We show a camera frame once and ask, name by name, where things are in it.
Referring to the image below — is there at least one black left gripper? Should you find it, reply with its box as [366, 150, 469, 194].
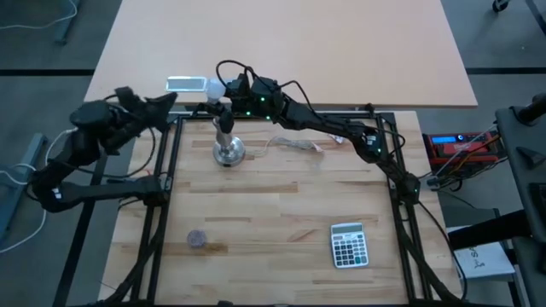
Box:
[125, 91, 178, 134]

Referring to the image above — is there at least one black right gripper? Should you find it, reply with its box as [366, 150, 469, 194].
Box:
[218, 75, 258, 135]

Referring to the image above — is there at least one white light bulb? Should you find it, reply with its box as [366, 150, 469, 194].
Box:
[205, 78, 227, 103]

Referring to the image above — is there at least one silver lamp stand black socket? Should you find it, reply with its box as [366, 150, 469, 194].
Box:
[212, 101, 247, 168]

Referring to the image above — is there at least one tan desk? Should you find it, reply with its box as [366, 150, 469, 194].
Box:
[83, 0, 479, 108]

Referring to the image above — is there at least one grey desk leg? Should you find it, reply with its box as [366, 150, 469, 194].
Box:
[0, 131, 49, 240]
[53, 0, 82, 46]

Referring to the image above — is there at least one grey round pad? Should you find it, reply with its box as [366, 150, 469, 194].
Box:
[186, 229, 208, 249]

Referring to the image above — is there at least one white desk calculator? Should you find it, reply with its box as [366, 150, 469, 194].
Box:
[329, 222, 370, 269]

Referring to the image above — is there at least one red power supply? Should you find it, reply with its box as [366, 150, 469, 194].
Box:
[421, 130, 504, 170]

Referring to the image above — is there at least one black padded tube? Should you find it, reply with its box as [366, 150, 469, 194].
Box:
[447, 208, 532, 252]

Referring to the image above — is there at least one white printed box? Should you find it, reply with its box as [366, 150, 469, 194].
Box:
[451, 225, 517, 281]

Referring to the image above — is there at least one dark grey equipment stand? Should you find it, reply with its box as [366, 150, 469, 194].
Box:
[494, 92, 546, 274]

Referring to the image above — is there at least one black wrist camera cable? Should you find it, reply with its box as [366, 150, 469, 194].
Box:
[215, 59, 257, 89]

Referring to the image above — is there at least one clear lamp cord bundle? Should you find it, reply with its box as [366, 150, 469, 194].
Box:
[245, 135, 328, 161]

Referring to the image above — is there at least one white floor cable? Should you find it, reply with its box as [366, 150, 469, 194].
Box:
[0, 127, 80, 255]
[0, 0, 80, 31]

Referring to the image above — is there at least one black aluminium table frame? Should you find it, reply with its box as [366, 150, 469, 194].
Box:
[53, 109, 470, 307]

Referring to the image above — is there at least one coloured wire bundle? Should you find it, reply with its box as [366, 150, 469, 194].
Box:
[420, 132, 508, 193]

